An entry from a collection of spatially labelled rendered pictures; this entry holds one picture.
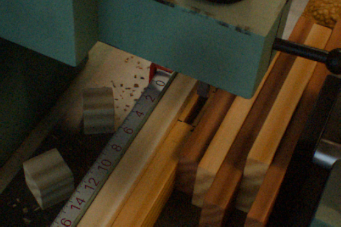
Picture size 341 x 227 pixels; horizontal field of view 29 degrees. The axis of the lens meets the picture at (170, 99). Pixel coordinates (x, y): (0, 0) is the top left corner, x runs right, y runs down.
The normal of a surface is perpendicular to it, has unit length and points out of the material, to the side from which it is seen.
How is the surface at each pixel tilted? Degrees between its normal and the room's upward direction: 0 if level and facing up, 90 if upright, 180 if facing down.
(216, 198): 0
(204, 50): 90
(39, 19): 90
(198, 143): 0
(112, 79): 0
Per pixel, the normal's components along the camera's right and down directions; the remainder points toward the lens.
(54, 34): -0.43, 0.66
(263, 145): 0.07, -0.66
